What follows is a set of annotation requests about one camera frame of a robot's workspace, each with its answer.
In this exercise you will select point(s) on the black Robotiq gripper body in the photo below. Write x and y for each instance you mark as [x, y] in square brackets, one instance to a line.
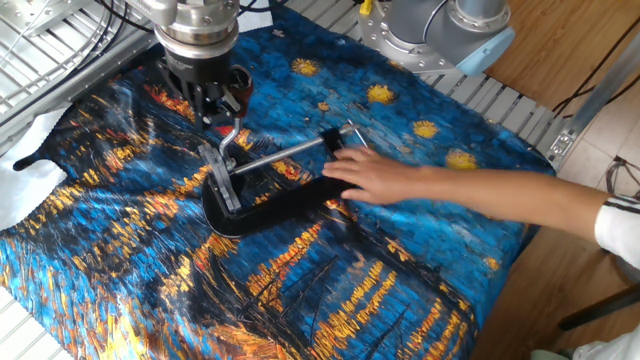
[197, 67]

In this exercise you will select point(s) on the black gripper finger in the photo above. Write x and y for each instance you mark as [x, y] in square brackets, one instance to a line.
[232, 102]
[207, 112]

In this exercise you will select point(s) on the metal lever with brown knob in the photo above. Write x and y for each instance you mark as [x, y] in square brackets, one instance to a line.
[242, 92]

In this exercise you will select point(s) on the grey lever base housing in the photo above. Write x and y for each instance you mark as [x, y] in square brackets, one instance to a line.
[220, 175]

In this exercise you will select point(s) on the black C-clamp with steel screw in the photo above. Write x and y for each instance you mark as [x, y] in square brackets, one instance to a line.
[270, 212]

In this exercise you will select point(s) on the person's right forearm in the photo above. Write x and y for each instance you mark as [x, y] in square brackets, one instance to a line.
[500, 195]

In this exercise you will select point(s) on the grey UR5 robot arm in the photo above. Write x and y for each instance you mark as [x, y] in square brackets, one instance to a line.
[200, 25]

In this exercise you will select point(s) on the person's right hand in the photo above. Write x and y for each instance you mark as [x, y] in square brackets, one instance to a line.
[380, 177]

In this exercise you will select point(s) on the blue starry night painted cloth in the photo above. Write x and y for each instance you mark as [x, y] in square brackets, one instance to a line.
[150, 250]

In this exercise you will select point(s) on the yellow plastic clip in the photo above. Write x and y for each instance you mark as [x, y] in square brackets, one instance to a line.
[366, 7]

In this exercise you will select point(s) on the white striped shirt sleeve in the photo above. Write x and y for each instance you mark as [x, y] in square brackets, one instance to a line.
[620, 235]

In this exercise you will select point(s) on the black chair leg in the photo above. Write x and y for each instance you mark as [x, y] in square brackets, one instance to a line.
[600, 306]

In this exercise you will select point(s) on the aluminium frame beam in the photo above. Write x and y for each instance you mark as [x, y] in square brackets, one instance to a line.
[595, 100]

